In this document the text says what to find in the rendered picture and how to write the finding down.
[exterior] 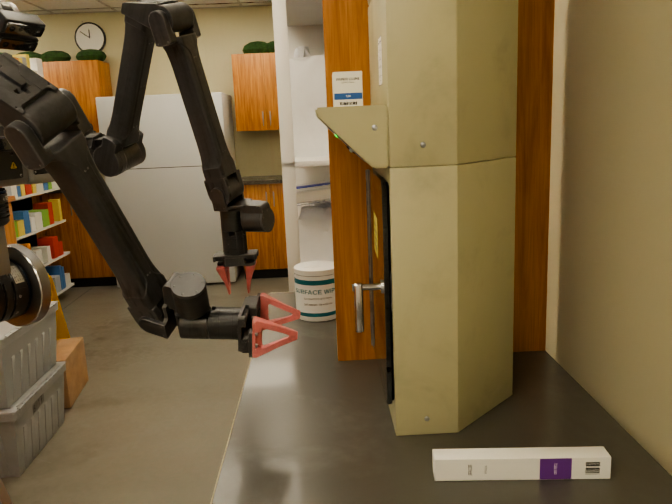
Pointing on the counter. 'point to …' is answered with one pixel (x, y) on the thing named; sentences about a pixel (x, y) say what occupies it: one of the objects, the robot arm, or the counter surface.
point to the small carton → (347, 88)
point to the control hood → (361, 130)
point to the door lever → (362, 302)
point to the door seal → (390, 289)
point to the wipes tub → (315, 290)
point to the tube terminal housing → (449, 203)
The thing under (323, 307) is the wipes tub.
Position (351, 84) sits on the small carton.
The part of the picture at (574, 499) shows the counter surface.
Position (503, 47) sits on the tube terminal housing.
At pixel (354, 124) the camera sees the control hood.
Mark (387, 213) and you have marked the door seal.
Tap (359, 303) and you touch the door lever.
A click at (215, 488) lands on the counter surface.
